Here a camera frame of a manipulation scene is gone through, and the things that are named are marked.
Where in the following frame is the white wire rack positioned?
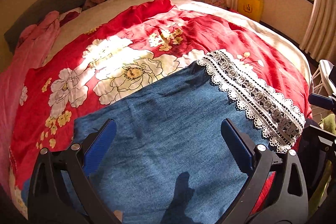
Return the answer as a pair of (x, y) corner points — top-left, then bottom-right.
(311, 60), (335, 120)

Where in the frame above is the yellow paper bag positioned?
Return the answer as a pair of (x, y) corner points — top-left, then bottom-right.
(238, 0), (264, 22)

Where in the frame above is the beige bed sheet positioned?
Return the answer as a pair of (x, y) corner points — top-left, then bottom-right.
(42, 0), (311, 84)

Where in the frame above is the blue denim pants lace trim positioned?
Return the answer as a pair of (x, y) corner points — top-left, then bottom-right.
(74, 50), (309, 223)

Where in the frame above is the red floral quilt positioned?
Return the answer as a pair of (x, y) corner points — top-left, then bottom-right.
(7, 0), (313, 219)

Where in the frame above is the pink blanket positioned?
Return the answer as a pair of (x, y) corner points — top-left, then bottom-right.
(0, 11), (60, 193)

